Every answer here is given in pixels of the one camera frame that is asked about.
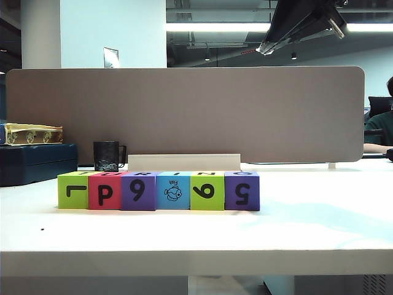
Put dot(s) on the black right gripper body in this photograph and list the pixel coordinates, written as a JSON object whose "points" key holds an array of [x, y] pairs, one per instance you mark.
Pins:
{"points": [[334, 15]]}

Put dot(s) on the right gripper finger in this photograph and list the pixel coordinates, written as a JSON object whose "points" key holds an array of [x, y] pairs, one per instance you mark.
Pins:
{"points": [[291, 15], [307, 30]]}

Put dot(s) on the purple block with 5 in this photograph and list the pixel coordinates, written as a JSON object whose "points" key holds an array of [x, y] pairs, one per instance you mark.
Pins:
{"points": [[233, 184]]}

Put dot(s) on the lime green block with 6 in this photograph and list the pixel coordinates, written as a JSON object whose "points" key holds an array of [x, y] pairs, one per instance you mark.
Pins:
{"points": [[199, 202]]}

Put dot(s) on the blue block with fish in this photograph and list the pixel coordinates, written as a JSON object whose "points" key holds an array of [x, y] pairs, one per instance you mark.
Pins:
{"points": [[165, 202]]}

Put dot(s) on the purple block with 9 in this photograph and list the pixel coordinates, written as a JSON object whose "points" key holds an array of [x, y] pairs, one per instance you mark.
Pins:
{"points": [[127, 202]]}

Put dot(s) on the red block with P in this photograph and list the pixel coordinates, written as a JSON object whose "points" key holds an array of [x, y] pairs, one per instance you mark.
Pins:
{"points": [[95, 184]]}

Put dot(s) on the lime green block with L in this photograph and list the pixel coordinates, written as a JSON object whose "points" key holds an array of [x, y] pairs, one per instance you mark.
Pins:
{"points": [[73, 201]]}

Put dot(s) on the bare person forearm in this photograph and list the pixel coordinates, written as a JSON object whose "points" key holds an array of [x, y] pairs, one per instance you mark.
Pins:
{"points": [[376, 148]]}

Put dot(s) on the black ceiling spotlight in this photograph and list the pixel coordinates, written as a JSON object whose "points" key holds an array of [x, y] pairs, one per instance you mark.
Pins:
{"points": [[294, 56]]}

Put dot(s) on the red LED ceiling display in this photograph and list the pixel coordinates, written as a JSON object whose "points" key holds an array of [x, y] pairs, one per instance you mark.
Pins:
{"points": [[247, 52]]}

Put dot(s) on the ceiling light strip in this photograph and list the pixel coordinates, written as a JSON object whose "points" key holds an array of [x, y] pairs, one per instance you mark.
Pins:
{"points": [[215, 27]]}

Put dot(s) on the black office chair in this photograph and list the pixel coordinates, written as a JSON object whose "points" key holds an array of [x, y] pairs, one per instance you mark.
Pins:
{"points": [[377, 106]]}

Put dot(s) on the person in green shirt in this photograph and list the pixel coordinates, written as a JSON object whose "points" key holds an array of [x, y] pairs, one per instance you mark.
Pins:
{"points": [[380, 126]]}

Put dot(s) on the brown desk divider panel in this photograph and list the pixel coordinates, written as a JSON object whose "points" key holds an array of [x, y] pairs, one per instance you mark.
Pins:
{"points": [[199, 113]]}

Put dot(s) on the white divider foot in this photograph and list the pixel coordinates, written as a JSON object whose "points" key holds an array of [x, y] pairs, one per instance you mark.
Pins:
{"points": [[332, 166]]}

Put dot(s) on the black round desk object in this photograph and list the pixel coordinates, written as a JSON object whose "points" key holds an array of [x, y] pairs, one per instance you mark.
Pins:
{"points": [[390, 155]]}

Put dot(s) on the black mug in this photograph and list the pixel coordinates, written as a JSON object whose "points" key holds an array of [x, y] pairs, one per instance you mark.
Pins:
{"points": [[106, 156]]}

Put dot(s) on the under-table vent grille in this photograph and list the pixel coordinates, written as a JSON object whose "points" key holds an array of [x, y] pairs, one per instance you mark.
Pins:
{"points": [[374, 285]]}

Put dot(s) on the white under-table column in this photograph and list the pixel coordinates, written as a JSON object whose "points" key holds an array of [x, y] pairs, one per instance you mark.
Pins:
{"points": [[227, 285]]}

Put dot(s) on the yellow patterned box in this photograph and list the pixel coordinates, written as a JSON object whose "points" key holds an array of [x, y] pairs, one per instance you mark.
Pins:
{"points": [[33, 136]]}

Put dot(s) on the dark blue case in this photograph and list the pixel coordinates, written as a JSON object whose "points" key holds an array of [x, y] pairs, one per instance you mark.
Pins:
{"points": [[37, 166]]}

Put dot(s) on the blue box edge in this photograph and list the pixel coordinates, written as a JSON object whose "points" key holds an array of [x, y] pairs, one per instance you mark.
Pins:
{"points": [[2, 135]]}

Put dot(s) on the framed wall sign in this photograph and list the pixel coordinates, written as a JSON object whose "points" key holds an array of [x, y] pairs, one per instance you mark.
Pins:
{"points": [[110, 57]]}

